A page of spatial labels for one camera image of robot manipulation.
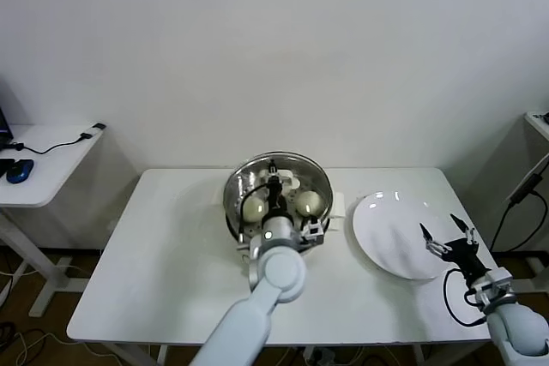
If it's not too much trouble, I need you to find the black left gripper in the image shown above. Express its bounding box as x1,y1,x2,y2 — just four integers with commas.
265,159,288,217

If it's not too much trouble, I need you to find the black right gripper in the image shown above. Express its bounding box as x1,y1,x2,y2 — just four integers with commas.
419,213,490,285

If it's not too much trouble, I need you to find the glass pot lid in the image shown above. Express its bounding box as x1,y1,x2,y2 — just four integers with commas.
222,150,334,238

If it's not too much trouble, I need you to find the white steamed baozi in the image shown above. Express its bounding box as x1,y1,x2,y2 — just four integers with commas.
242,197,268,224
295,190,323,216

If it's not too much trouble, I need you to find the stainless steel steamer basket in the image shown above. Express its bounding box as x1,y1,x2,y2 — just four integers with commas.
222,150,335,255

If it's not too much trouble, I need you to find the white round plate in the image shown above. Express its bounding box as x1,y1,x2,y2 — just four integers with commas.
351,189,452,284

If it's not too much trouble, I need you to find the black power adapter brick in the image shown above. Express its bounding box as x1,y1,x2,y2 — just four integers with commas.
509,171,542,204

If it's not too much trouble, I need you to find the white side desk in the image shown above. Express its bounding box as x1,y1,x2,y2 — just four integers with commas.
0,123,141,319

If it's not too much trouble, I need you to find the blue computer mouse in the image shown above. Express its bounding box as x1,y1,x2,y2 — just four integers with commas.
6,159,36,184

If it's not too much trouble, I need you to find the dark laptop screen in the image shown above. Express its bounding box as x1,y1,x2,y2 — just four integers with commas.
0,104,13,147

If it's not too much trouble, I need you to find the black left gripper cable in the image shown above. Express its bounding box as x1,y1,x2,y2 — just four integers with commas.
238,185,269,252

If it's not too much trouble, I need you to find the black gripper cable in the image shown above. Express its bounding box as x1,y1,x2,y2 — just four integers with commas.
442,268,489,327
238,185,269,252

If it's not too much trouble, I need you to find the black power adapter cable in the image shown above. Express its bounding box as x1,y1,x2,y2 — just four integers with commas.
489,192,549,254

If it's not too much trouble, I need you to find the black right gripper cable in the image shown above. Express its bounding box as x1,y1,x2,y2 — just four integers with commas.
442,268,489,327

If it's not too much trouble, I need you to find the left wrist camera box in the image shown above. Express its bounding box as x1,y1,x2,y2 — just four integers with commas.
299,216,326,246

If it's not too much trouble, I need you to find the black desk cable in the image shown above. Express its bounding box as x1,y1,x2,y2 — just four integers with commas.
0,133,94,156

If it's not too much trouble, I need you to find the white floor cable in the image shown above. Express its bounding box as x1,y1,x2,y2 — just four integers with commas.
12,330,76,366

